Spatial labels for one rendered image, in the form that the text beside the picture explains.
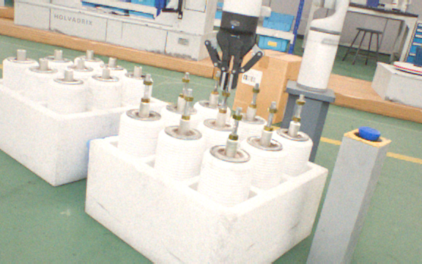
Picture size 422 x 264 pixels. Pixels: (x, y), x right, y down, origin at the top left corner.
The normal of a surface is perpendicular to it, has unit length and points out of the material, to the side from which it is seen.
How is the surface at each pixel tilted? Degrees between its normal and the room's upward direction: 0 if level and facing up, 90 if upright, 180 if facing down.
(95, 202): 90
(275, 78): 90
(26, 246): 0
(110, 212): 90
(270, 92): 90
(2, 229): 0
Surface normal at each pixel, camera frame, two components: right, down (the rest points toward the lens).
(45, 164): -0.61, 0.16
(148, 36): -0.22, 0.28
